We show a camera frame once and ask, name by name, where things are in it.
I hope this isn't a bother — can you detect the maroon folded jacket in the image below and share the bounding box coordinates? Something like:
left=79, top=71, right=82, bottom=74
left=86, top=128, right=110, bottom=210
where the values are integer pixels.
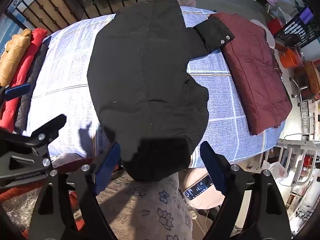
left=209, top=12, right=293, bottom=136

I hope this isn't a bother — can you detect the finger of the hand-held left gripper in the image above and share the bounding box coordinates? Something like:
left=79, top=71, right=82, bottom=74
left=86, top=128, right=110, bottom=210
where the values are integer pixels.
left=0, top=114, right=67, bottom=188
left=0, top=83, right=32, bottom=105

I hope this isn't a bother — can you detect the black rack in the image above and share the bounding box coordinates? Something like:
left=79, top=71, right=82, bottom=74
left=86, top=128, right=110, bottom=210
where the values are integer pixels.
left=274, top=12, right=320, bottom=48

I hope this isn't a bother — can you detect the tan folded jacket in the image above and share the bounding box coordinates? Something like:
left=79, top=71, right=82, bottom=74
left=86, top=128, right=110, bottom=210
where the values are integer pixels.
left=0, top=29, right=32, bottom=87

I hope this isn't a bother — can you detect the red folded jacket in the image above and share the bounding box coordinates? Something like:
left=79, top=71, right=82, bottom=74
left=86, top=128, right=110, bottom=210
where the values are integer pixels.
left=0, top=28, right=48, bottom=132

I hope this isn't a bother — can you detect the white plastic bag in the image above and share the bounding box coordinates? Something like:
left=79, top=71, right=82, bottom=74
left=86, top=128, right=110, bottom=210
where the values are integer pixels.
left=265, top=161, right=288, bottom=179

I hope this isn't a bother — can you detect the pale pink cloth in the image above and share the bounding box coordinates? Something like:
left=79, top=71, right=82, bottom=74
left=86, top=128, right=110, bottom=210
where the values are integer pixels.
left=186, top=166, right=227, bottom=209

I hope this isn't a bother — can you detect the wooden board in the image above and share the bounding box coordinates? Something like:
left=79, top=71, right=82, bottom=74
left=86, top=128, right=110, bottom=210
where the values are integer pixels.
left=24, top=0, right=87, bottom=33

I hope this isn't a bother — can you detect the red box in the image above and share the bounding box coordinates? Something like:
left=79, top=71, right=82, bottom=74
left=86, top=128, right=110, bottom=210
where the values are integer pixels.
left=266, top=17, right=284, bottom=35

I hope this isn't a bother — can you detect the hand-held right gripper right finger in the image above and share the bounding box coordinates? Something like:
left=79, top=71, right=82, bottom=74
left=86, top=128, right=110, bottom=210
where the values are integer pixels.
left=200, top=141, right=292, bottom=240

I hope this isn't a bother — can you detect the black padded coat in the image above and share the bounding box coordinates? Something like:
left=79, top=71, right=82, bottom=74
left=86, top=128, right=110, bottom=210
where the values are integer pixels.
left=87, top=0, right=235, bottom=182

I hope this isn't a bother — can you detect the orange bucket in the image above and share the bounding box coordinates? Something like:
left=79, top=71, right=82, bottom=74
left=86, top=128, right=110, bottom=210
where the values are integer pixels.
left=279, top=49, right=304, bottom=68

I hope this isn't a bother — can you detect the wooden crate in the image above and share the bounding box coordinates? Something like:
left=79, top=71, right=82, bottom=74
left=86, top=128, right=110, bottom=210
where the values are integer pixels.
left=304, top=60, right=320, bottom=94

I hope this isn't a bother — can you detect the purple container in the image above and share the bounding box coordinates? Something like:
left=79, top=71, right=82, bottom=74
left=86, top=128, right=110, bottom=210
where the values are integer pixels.
left=299, top=7, right=314, bottom=23

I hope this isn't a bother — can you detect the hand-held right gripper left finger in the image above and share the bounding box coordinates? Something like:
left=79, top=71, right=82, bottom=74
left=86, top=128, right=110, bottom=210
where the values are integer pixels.
left=31, top=142, right=121, bottom=240

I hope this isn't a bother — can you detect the white metal frame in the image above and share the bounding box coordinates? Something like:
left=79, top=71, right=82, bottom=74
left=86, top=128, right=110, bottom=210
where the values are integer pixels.
left=260, top=139, right=320, bottom=188

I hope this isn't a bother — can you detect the dark grey folded jacket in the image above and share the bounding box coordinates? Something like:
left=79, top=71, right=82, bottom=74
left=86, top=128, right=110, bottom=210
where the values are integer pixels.
left=14, top=36, right=52, bottom=133

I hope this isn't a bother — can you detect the smartphone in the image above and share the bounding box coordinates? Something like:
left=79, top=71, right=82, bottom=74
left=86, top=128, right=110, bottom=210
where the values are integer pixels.
left=183, top=175, right=215, bottom=200

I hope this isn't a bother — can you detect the blue checked bedsheet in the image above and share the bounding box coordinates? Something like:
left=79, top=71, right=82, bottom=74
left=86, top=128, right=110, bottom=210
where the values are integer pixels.
left=25, top=6, right=285, bottom=168

